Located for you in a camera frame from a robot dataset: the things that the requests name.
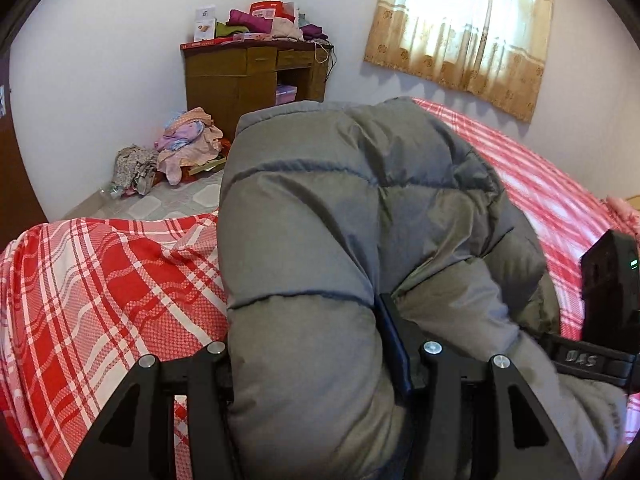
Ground pink floral quilt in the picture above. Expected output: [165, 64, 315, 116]
[602, 195, 640, 236]

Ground beige patterned curtain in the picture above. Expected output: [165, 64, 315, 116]
[363, 0, 556, 123]

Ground grey patterned cloth heap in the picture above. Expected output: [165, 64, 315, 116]
[111, 144, 160, 197]

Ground purple folded garment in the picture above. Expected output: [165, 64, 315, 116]
[299, 22, 331, 43]

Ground magenta folded clothes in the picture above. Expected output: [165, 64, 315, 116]
[227, 9, 275, 33]

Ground red cardboard box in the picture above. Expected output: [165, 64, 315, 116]
[248, 1, 298, 21]

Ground grey down jacket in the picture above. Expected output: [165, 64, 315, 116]
[216, 96, 628, 480]

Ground beige folded garment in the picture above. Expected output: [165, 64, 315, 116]
[270, 17, 305, 41]

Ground white cable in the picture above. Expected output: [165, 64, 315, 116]
[312, 42, 335, 83]

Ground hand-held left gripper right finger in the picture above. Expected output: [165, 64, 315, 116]
[377, 292, 583, 480]

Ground brown wooden desk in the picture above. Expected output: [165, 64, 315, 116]
[181, 40, 335, 143]

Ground flat red box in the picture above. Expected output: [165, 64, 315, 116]
[181, 32, 273, 51]

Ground white picture box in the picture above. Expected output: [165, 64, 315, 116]
[194, 6, 217, 43]

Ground pink and purple clothes pile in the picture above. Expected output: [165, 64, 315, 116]
[154, 106, 232, 186]

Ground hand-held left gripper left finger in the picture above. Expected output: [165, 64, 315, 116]
[64, 341, 243, 480]

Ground green folded cloth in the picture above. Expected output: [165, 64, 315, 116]
[215, 20, 251, 38]

